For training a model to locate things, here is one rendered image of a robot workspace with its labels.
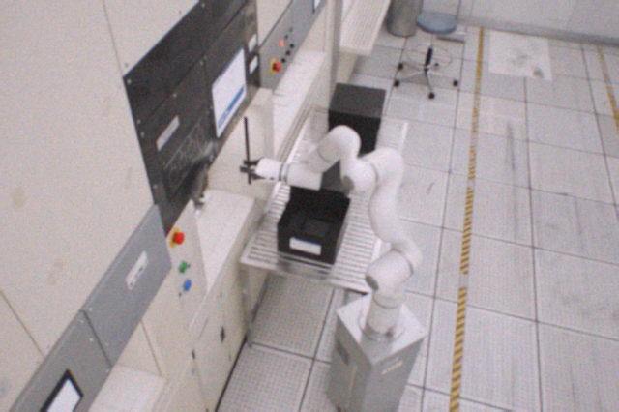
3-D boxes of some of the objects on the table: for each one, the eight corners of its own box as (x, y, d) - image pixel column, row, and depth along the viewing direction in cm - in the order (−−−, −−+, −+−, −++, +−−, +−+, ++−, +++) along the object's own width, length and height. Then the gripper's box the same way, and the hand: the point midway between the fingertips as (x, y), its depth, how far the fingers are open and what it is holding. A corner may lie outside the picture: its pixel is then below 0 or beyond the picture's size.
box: (375, 156, 287) (381, 118, 269) (324, 147, 290) (327, 110, 272) (380, 126, 307) (386, 89, 289) (333, 118, 310) (336, 81, 292)
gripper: (289, 153, 213) (247, 145, 215) (279, 179, 201) (234, 171, 203) (289, 166, 218) (248, 160, 220) (279, 193, 206) (235, 185, 209)
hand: (246, 165), depth 212 cm, fingers open, 4 cm apart
